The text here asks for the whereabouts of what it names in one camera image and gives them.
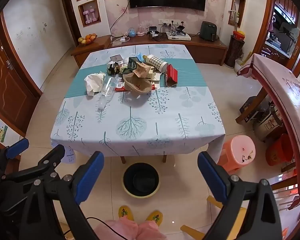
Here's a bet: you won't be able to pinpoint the person's pink pants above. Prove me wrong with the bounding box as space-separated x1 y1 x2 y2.
94 217 167 240

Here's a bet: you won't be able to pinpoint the tree print tablecloth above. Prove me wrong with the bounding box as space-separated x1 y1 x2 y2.
50 44 226 164

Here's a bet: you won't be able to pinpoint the crumpled printed paper bag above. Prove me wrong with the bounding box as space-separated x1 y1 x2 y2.
132 61 153 78

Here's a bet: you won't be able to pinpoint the white set-top box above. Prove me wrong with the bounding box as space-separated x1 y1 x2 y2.
167 33 191 41

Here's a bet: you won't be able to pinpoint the green packet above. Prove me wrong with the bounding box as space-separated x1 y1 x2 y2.
127 57 140 70

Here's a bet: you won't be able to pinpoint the pink tablecloth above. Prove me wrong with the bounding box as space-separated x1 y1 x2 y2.
236 53 300 210

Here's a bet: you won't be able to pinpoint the silver pressure cooker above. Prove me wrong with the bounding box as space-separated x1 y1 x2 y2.
252 104 284 143

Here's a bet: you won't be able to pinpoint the wooden dining table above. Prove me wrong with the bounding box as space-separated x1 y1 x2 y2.
120 155 168 164

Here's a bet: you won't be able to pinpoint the checked cylindrical can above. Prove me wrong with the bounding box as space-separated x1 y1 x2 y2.
144 54 169 73

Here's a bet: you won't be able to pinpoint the yellow wooden chair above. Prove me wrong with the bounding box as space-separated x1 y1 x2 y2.
180 195 248 240

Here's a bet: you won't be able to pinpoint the red white chocolate box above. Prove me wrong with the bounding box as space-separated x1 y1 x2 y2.
114 76 160 92

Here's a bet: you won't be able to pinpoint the black cardboard box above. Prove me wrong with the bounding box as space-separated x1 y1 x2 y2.
239 96 259 123

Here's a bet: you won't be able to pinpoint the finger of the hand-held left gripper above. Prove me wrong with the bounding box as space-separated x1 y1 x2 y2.
0 138 30 170
1 144 66 183

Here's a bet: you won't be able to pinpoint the white crumpled tissue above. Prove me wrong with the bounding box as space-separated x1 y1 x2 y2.
84 72 107 97

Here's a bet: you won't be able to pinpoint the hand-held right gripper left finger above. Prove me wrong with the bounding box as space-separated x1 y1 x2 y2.
19 151 105 240

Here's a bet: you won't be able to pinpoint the dark green air fryer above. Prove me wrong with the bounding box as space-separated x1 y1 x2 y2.
199 21 217 40

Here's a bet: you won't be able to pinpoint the yellow slipper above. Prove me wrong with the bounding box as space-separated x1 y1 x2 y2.
118 205 135 222
145 210 165 223

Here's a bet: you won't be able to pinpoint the pile of dark candy wrappers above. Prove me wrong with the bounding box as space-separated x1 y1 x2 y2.
106 62 120 75

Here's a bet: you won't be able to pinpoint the pink plastic stool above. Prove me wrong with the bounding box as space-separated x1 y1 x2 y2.
216 135 256 173

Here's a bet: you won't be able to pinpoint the brown paper bag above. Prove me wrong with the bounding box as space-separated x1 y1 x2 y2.
122 74 153 100

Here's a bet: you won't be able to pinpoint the clear plastic bottle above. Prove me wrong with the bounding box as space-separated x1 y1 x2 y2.
96 76 118 112

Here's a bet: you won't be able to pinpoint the mop stick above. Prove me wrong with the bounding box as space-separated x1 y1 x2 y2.
230 0 238 28

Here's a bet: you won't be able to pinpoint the dark woven stand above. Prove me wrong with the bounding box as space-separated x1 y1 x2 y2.
224 35 245 68

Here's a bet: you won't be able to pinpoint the white wall sockets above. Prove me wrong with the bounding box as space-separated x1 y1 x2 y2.
158 19 185 25

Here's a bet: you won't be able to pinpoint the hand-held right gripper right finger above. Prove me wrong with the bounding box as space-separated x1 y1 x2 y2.
197 151 283 240

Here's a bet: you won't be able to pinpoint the red carton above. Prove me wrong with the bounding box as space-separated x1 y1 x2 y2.
164 64 178 87

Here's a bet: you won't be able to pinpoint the wooden television cabinet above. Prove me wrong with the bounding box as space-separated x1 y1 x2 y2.
70 33 228 68

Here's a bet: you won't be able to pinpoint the bowl of fruit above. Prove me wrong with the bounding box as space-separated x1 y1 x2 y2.
78 34 98 46

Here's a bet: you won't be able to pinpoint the black trash bin yellow rim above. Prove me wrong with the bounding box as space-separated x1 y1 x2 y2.
122 162 161 199

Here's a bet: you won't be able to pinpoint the brown wooden door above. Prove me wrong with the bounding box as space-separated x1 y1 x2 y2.
0 12 43 135

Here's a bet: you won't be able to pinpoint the black television cable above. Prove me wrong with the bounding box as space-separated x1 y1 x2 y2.
109 0 130 37

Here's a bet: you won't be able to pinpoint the white charger with cable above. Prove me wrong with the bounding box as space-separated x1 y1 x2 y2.
111 37 130 46

